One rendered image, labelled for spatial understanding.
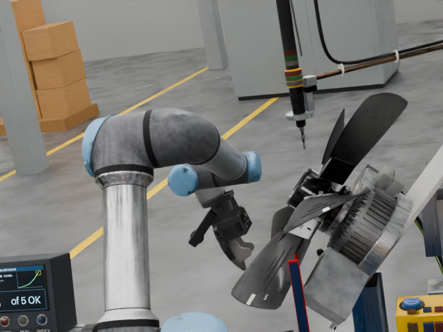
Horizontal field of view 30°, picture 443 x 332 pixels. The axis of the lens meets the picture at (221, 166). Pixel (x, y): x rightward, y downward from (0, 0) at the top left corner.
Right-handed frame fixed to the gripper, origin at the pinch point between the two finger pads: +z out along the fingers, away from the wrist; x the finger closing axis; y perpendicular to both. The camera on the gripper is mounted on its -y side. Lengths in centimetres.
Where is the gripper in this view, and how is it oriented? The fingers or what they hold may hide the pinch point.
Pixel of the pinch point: (240, 266)
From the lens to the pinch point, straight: 217.8
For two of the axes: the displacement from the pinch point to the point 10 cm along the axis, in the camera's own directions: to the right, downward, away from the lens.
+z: 4.5, 8.8, 1.8
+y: 8.6, -3.7, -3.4
